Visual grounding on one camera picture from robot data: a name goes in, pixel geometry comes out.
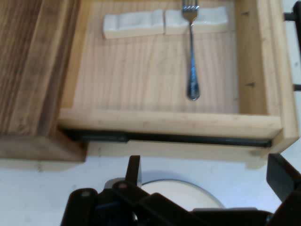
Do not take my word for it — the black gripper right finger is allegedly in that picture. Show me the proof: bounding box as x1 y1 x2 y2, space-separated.
266 153 301 226

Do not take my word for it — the light wooden drawer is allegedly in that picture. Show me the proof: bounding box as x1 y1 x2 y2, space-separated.
57 0 300 156

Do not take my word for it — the white ceramic cutlery rest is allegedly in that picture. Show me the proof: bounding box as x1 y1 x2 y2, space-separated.
164 6 229 36
102 8 165 40

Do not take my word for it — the white plate with dark rim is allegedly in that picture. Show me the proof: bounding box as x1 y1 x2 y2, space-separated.
140 178 227 210

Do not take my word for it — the silver metal fork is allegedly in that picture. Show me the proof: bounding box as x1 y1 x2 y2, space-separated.
182 0 201 102

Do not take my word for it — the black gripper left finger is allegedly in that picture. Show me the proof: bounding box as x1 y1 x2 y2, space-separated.
60 154 189 226

